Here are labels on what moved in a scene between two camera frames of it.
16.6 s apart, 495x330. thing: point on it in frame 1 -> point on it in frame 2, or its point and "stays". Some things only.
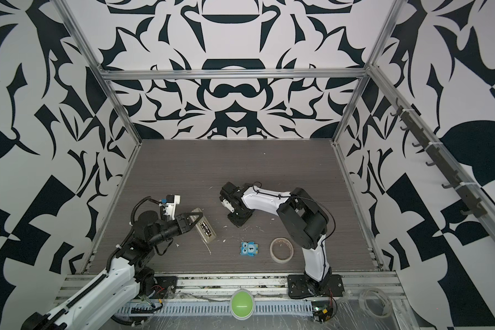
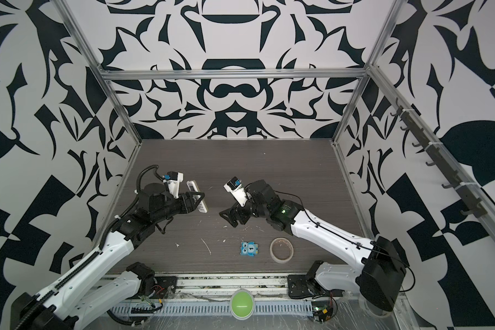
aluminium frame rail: x=234 y=73 stays
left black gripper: x=181 y=221 -> x=188 y=205
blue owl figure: x=249 y=248 stays
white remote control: x=203 y=226 -> x=192 y=188
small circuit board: x=322 y=311 stays
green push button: x=242 y=304 stays
